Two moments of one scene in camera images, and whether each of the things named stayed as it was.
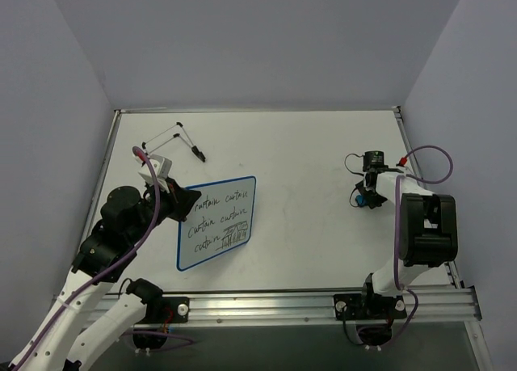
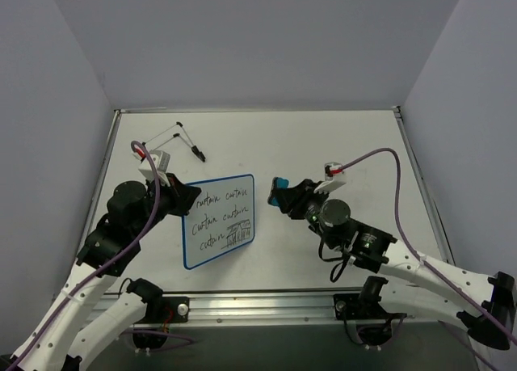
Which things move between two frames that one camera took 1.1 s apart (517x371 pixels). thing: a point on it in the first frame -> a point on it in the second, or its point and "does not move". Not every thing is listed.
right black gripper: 370,193 -> 295,198
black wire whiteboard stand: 195,151 does not move
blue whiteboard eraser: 360,201 -> 279,184
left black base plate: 169,309 does not move
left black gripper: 178,199 does not move
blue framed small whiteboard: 220,221 does not move
